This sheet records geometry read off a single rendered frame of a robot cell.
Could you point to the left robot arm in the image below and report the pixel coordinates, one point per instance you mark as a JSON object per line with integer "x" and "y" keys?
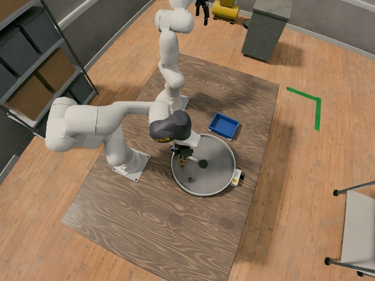
{"x": 168, "y": 22}

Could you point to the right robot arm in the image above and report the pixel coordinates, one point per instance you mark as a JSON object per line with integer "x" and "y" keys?
{"x": 102, "y": 125}

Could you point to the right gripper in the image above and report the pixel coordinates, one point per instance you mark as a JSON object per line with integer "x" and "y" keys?
{"x": 178, "y": 152}

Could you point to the blue rectangular tray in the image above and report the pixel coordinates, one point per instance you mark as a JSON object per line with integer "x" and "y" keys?
{"x": 223, "y": 125}

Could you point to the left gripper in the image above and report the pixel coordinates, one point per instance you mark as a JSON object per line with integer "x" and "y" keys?
{"x": 205, "y": 7}

